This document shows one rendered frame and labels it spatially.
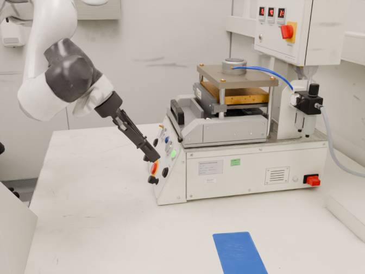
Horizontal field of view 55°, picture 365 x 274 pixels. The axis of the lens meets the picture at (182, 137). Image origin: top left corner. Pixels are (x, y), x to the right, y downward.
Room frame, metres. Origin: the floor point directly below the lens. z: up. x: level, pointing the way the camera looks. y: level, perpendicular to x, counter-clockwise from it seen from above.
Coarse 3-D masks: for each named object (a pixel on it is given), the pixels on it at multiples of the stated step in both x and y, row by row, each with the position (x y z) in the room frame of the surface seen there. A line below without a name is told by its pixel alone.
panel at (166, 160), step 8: (168, 128) 1.13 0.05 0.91; (168, 136) 1.08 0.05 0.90; (176, 136) 1.02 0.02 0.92; (160, 144) 1.13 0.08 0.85; (176, 144) 0.99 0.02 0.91; (160, 152) 1.09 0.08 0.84; (176, 152) 0.95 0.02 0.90; (160, 160) 1.05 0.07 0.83; (168, 160) 0.98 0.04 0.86; (176, 160) 0.93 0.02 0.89; (160, 168) 1.02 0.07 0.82; (168, 168) 0.95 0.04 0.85; (160, 176) 0.98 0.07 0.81; (168, 176) 0.92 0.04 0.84; (152, 184) 1.02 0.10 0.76; (160, 184) 0.95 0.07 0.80; (160, 192) 0.92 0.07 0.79
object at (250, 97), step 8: (208, 88) 1.10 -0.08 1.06; (216, 88) 1.10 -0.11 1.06; (240, 88) 1.10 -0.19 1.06; (248, 88) 1.10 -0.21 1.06; (256, 88) 1.10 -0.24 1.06; (216, 96) 1.00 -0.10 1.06; (232, 96) 1.01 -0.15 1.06; (240, 96) 1.01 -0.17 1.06; (248, 96) 1.02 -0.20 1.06; (256, 96) 1.02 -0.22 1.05; (264, 96) 1.03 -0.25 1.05; (232, 104) 1.01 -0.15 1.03; (240, 104) 1.02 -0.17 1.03; (248, 104) 1.02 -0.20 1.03; (256, 104) 1.02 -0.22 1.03; (264, 104) 1.03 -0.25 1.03
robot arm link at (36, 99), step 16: (48, 0) 0.98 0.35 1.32; (64, 0) 1.00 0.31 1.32; (48, 16) 0.94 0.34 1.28; (64, 16) 0.96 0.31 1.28; (32, 32) 0.95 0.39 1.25; (48, 32) 0.94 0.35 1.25; (64, 32) 0.96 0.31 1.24; (32, 48) 0.92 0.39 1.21; (32, 64) 0.89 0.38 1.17; (32, 80) 0.83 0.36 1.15; (32, 96) 0.78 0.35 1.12; (48, 96) 0.78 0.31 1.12; (32, 112) 0.78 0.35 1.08; (48, 112) 0.79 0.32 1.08
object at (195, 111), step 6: (192, 102) 1.13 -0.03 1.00; (186, 108) 1.17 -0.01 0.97; (192, 108) 1.13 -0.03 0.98; (198, 108) 1.05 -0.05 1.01; (174, 114) 1.11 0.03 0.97; (186, 114) 1.11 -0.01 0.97; (192, 114) 1.11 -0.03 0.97; (198, 114) 1.04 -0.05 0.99; (204, 114) 1.11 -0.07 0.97; (174, 120) 1.07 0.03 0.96; (186, 120) 1.05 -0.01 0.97; (192, 120) 1.05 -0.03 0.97; (174, 126) 1.07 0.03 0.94; (180, 126) 0.99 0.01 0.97; (186, 126) 0.99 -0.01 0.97; (180, 132) 0.97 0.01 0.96
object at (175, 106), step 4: (172, 100) 1.14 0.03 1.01; (172, 104) 1.10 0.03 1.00; (176, 104) 1.09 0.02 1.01; (172, 108) 1.11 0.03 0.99; (176, 108) 1.05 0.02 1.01; (180, 108) 1.04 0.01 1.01; (176, 112) 1.03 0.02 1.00; (180, 112) 1.01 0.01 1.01; (180, 116) 1.01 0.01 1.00; (184, 116) 1.01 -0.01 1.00; (180, 120) 1.01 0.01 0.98; (184, 120) 1.01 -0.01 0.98
